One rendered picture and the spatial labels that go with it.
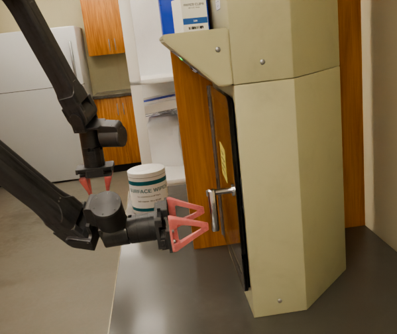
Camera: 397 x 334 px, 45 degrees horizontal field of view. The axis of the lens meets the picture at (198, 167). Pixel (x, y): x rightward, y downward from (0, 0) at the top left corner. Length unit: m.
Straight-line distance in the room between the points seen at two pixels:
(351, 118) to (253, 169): 0.51
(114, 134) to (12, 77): 4.71
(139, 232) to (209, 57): 0.35
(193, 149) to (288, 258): 0.43
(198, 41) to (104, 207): 0.34
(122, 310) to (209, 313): 0.19
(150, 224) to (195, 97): 0.43
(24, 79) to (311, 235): 5.16
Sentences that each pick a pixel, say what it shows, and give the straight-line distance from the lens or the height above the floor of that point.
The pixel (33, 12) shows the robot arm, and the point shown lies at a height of 1.60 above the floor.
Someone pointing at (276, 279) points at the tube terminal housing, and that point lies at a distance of 0.99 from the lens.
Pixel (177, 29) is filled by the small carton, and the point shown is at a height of 1.52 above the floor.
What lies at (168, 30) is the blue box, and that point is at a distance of 1.04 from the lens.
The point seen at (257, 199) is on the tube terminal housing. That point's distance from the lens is 0.92.
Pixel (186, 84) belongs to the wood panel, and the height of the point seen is 1.39.
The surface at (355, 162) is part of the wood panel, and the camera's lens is 1.37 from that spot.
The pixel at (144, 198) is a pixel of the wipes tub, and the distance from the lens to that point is 1.62.
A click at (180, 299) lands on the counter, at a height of 0.94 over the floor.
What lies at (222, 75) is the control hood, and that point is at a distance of 0.86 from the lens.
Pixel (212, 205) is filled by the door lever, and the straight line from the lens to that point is 0.95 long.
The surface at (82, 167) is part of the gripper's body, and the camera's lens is 1.36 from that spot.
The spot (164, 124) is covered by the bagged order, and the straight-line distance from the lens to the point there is 2.29.
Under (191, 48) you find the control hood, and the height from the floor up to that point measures 1.48.
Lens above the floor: 1.50
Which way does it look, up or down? 15 degrees down
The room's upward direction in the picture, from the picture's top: 6 degrees counter-clockwise
